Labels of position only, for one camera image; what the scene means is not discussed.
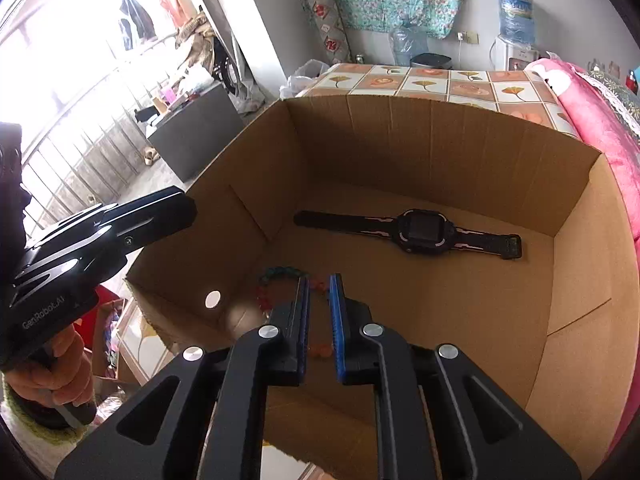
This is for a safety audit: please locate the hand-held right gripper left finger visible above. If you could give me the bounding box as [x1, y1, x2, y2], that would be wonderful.
[54, 274, 312, 480]

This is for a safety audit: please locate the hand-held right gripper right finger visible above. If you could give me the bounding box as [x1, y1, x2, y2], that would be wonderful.
[327, 273, 583, 480]

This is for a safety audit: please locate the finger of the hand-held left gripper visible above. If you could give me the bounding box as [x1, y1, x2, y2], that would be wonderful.
[27, 186, 197, 256]
[9, 225, 143, 311]

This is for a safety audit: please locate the multicolour bead bracelet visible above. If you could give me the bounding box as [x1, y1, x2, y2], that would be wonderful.
[256, 266, 333, 358]

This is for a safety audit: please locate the brown cardboard box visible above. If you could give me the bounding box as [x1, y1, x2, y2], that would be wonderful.
[125, 96, 636, 480]

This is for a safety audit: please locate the person's left hand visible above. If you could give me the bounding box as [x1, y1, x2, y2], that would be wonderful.
[7, 325, 98, 413]

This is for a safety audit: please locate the dark grey cabinet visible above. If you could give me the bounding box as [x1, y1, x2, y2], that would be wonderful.
[145, 80, 246, 183]

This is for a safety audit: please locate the metal balcony railing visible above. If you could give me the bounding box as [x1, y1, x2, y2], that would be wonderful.
[0, 35, 201, 241]

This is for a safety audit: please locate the black wrist watch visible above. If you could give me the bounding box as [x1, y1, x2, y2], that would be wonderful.
[292, 208, 522, 261]

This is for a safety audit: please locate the pile of clothes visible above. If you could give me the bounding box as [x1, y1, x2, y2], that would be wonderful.
[175, 10, 221, 68]

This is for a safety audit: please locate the white plastic bag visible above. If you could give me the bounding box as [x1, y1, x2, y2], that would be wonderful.
[279, 59, 331, 100]

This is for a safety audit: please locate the hanging dark jacket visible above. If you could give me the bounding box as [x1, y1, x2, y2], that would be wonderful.
[117, 0, 153, 51]

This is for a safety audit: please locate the hanging pink garment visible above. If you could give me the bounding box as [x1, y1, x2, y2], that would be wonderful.
[159, 0, 193, 23]

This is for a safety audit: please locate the rolled patterned mat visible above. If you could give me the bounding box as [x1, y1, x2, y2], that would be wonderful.
[299, 0, 353, 66]

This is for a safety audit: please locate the patterned tablecloth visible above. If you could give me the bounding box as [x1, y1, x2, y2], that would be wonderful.
[295, 62, 583, 141]

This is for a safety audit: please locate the black bin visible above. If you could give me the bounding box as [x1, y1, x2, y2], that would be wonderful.
[410, 53, 453, 70]

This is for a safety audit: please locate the empty clear water jug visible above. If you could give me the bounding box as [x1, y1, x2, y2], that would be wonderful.
[390, 19, 430, 67]

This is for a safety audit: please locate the white water dispenser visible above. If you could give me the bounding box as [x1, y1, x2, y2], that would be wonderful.
[489, 35, 543, 72]

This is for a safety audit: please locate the pink floral blanket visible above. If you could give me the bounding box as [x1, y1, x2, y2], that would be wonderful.
[530, 57, 640, 246]

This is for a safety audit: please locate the grey lace-trimmed pillow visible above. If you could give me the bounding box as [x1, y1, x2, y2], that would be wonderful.
[575, 67, 640, 136]

